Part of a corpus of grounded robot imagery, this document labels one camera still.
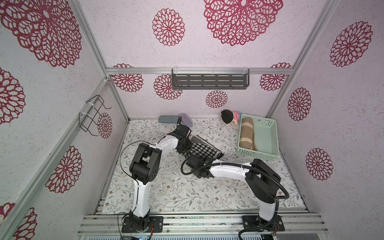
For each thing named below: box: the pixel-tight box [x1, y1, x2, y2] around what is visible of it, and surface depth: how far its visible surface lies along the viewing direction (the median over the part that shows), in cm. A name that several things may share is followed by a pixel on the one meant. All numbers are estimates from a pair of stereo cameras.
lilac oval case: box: [178, 113, 193, 128], surface depth 119 cm
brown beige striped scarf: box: [239, 117, 258, 151], surface depth 108 cm
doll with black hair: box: [220, 109, 240, 125], surface depth 118 cm
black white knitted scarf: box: [183, 135, 224, 161], surface depth 102 cm
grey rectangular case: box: [158, 115, 179, 124], surface depth 120 cm
